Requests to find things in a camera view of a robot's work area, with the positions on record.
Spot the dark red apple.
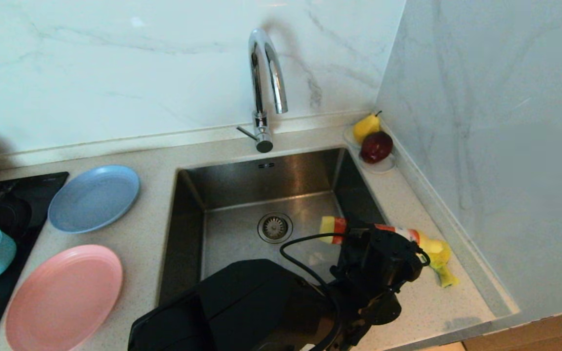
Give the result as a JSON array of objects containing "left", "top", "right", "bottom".
[{"left": 361, "top": 131, "right": 394, "bottom": 164}]

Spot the blue plastic plate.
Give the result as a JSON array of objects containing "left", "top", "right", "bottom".
[{"left": 48, "top": 165, "right": 141, "bottom": 234}]

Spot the small white saucer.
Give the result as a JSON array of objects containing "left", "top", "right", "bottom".
[
  {"left": 359, "top": 154, "right": 397, "bottom": 175},
  {"left": 343, "top": 126, "right": 362, "bottom": 149}
]

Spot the chrome gooseneck faucet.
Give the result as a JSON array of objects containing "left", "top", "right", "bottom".
[{"left": 235, "top": 28, "right": 289, "bottom": 153}]

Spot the yellow pear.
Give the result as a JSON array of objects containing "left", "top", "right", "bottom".
[{"left": 353, "top": 111, "right": 382, "bottom": 144}]

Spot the wooden cabinet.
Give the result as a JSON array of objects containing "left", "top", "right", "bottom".
[{"left": 462, "top": 303, "right": 562, "bottom": 351}]

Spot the black induction cooktop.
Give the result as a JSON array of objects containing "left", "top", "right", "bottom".
[{"left": 0, "top": 172, "right": 69, "bottom": 351}]

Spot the stainless steel sink basin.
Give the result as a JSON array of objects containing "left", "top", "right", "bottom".
[{"left": 157, "top": 148, "right": 389, "bottom": 305}]

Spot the yellow-capped orange dish soap bottle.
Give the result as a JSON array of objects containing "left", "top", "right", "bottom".
[{"left": 319, "top": 216, "right": 450, "bottom": 266}]

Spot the pink plastic plate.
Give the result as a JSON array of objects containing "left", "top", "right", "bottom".
[{"left": 5, "top": 245, "right": 123, "bottom": 351}]

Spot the yellow green sponge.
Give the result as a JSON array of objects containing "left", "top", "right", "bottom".
[{"left": 427, "top": 241, "right": 459, "bottom": 288}]

